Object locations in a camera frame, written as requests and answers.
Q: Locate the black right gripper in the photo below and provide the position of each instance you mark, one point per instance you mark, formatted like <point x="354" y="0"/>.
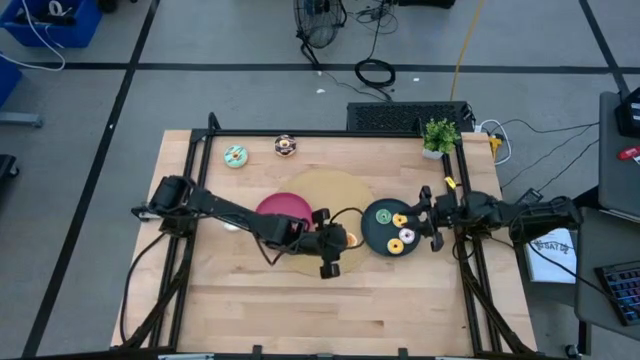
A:
<point x="444" y="215"/>

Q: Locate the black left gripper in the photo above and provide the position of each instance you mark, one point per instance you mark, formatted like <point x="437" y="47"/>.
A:
<point x="325" y="242"/>

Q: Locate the small orange frosted donut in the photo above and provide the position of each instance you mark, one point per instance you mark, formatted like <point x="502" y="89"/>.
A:
<point x="352" y="240"/>

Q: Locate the small pink white donut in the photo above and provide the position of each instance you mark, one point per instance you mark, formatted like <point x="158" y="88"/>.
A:
<point x="406" y="235"/>

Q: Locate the small yellow frosted donut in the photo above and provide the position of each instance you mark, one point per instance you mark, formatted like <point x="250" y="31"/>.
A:
<point x="400" y="220"/>
<point x="395" y="246"/>

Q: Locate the small green sprinkled donut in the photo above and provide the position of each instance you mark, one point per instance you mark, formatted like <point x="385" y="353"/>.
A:
<point x="383" y="216"/>

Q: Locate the large chocolate frosted donut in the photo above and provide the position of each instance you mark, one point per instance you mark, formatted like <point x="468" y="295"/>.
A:
<point x="285" y="145"/>

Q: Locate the large mint frosted donut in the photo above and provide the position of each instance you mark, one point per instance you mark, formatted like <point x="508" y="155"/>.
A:
<point x="235" y="156"/>

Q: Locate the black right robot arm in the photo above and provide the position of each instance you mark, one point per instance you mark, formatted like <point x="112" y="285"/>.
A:
<point x="540" y="220"/>

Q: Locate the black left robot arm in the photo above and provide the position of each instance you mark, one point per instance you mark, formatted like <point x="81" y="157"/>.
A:
<point x="225" y="207"/>

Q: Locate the dark round plate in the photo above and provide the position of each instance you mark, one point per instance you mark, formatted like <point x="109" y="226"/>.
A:
<point x="372" y="235"/>

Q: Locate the round woven straw placemat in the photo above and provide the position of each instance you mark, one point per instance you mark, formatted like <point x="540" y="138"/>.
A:
<point x="330" y="190"/>

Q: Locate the red plate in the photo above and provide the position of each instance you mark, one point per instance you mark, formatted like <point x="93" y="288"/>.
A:
<point x="285" y="205"/>

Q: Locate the green plant in white pot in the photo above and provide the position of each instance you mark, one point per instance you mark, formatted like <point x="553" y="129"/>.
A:
<point x="440" y="137"/>

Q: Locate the black computer tower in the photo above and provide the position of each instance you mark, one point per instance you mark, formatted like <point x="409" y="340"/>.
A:
<point x="400" y="117"/>

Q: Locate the white printed booklet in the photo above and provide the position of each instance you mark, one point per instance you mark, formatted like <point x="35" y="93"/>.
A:
<point x="550" y="265"/>

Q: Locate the gray desk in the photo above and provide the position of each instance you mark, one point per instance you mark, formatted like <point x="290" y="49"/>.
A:
<point x="600" y="240"/>
<point x="617" y="185"/>

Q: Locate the black backlit keyboard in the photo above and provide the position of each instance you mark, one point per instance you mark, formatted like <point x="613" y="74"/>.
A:
<point x="625" y="290"/>

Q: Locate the small red desk item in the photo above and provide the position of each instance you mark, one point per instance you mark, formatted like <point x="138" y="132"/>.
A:
<point x="629" y="153"/>

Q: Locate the black floor fan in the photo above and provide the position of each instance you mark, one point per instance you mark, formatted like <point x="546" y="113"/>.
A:
<point x="320" y="20"/>

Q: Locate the black desk device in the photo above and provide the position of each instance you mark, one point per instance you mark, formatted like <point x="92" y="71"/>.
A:
<point x="627" y="120"/>

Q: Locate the black chair base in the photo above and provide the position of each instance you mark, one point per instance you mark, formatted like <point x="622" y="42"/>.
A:
<point x="7" y="167"/>

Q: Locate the blue plastic bin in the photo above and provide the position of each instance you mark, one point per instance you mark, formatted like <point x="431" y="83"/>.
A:
<point x="7" y="80"/>
<point x="75" y="30"/>

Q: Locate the gray metal base foot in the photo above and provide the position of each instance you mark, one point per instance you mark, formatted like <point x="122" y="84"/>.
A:
<point x="20" y="119"/>

